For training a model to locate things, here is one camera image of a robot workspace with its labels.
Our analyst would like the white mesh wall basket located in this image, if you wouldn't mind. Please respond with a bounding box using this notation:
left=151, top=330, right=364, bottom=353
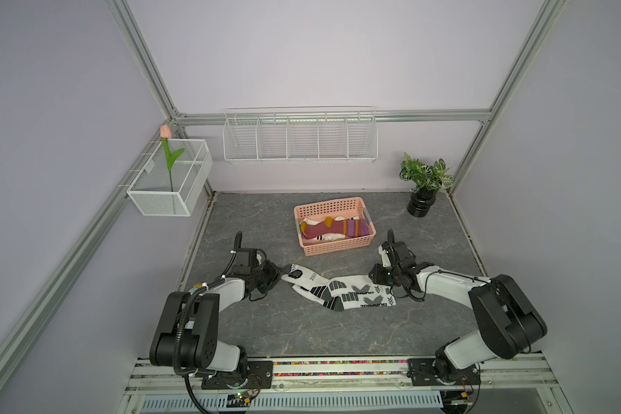
left=126, top=139, right=213, bottom=217

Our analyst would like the artificial pink tulip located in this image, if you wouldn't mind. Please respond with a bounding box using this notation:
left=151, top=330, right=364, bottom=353
left=160, top=124, right=185, bottom=191

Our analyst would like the magenta striped sock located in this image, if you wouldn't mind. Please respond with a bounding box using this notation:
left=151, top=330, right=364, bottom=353
left=299, top=217, right=372, bottom=240

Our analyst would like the pink perforated plastic basket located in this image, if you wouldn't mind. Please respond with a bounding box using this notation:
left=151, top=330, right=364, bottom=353
left=293, top=197, right=376, bottom=256

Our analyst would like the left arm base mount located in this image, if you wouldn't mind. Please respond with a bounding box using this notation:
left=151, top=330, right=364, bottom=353
left=201, top=359, right=274, bottom=391

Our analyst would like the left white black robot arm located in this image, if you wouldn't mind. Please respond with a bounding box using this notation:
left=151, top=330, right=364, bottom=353
left=149, top=248, right=279, bottom=378

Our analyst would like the potted green plant black pot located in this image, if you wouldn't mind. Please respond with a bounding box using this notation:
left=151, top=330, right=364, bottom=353
left=400, top=153, right=455, bottom=217

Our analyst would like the white wire wall shelf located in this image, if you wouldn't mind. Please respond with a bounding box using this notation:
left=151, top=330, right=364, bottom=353
left=223, top=106, right=379, bottom=163

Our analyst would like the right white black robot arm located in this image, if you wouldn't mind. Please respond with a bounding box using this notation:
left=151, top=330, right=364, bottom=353
left=369, top=241, right=548, bottom=371

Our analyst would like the white sport sock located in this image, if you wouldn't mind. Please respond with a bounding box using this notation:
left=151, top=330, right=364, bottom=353
left=281, top=264, right=341, bottom=306
left=310, top=275, right=397, bottom=312

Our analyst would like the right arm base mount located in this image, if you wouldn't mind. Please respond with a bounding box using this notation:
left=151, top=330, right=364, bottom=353
left=407, top=357, right=481, bottom=386

